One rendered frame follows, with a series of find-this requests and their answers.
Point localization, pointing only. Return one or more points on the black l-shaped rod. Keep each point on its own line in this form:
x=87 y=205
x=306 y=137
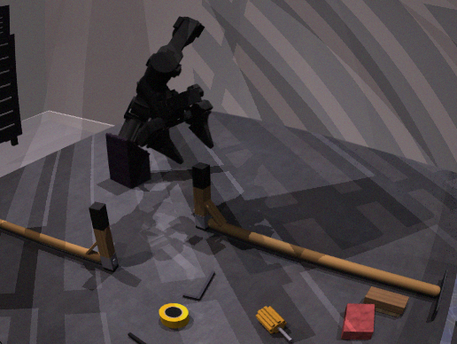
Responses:
x=198 y=298

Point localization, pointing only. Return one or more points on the brown rectangular block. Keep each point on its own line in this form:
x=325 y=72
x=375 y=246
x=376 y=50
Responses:
x=389 y=303

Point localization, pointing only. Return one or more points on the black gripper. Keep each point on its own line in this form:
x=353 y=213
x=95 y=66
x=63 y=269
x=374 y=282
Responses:
x=155 y=134

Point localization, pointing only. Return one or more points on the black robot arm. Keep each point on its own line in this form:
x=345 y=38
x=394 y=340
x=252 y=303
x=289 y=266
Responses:
x=161 y=66

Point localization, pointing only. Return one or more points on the red block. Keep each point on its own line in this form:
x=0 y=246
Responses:
x=358 y=321

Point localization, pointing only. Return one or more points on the yellow ring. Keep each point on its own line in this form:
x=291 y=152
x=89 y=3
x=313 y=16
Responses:
x=174 y=315

